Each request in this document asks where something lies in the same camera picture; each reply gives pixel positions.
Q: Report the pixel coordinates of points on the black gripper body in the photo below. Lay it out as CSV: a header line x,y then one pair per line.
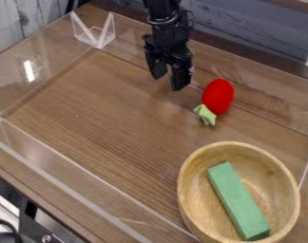
x,y
175,53

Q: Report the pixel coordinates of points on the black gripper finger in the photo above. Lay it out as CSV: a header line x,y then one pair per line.
x,y
157,65
181,75

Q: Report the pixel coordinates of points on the red plush radish green leaves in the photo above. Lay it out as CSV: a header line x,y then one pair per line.
x,y
217,98

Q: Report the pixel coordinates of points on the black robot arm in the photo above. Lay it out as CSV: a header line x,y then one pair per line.
x,y
166,43

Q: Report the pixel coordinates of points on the wooden bowl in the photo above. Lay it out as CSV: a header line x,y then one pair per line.
x,y
267,180

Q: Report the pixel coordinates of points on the green rectangular block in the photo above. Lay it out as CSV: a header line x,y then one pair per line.
x,y
238,202

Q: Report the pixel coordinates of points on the clear acrylic corner bracket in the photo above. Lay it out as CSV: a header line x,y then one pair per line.
x,y
96,37

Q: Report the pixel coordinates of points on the clear acrylic enclosure wall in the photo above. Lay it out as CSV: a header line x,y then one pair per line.
x,y
95,134

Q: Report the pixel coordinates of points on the black metal table frame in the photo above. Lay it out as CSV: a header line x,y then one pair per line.
x,y
40,227

